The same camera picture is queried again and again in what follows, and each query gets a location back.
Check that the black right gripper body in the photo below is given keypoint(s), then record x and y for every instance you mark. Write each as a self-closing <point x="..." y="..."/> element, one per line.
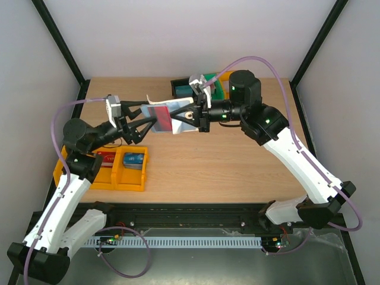
<point x="202" y="112"/>

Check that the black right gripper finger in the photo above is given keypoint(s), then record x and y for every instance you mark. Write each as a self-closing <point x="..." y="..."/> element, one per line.
<point x="189" y="111"/>
<point x="192" y="122"/>

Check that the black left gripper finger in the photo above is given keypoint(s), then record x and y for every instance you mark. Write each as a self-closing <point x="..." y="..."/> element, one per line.
<point x="131" y="109"/>
<point x="140" y="128"/>

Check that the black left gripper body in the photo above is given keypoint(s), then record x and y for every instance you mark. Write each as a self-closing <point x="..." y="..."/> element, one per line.
<point x="123" y="130"/>

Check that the cream leather card holder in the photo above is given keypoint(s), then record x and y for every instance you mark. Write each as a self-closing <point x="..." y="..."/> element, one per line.
<point x="172" y="104"/>

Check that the dark red striped card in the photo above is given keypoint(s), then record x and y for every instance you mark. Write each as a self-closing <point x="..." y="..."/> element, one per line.
<point x="163" y="120"/>

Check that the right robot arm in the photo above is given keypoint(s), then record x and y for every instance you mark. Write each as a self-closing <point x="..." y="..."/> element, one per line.
<point x="269" y="128"/>

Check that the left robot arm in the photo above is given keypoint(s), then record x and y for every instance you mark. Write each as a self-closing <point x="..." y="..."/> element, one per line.
<point x="47" y="250"/>

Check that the blue VIP card stack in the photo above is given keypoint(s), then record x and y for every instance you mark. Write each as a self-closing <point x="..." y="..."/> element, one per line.
<point x="133" y="160"/>

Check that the red card stack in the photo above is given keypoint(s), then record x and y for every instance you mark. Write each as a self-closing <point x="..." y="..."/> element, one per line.
<point x="108" y="158"/>

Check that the yellow bin with blue cards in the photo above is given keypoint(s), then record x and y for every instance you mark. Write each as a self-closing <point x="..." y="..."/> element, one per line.
<point x="129" y="179"/>

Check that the yellow bin with red cards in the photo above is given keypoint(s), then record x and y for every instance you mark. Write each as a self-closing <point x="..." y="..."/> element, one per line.
<point x="103" y="178"/>

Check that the green bin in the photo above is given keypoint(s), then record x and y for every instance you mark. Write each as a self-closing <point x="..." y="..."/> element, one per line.
<point x="217" y="92"/>

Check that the black bin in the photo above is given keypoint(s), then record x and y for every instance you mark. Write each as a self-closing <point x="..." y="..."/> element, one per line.
<point x="178" y="82"/>

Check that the yellow bin at back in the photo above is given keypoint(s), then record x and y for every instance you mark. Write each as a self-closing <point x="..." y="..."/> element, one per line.
<point x="224" y="84"/>

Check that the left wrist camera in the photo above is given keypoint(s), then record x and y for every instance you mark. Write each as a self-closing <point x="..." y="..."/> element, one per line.
<point x="113" y="108"/>

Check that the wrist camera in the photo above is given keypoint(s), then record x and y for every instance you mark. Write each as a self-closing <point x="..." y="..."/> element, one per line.
<point x="198" y="84"/>
<point x="113" y="108"/>

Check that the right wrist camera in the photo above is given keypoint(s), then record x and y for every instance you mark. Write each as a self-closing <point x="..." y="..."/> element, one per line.
<point x="198" y="84"/>

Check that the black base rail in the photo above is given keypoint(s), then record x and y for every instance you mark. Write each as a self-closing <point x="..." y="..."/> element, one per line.
<point x="247" y="218"/>

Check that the light blue cable duct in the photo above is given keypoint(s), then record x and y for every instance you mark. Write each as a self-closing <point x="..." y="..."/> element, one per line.
<point x="187" y="242"/>

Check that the black frame post left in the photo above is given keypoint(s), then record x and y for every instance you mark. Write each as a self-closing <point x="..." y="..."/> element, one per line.
<point x="54" y="31"/>

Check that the black frame post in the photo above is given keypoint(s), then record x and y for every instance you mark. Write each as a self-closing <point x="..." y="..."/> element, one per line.
<point x="318" y="41"/>
<point x="54" y="31"/>

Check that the black frame post right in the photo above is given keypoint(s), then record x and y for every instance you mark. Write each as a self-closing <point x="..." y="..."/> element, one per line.
<point x="318" y="41"/>

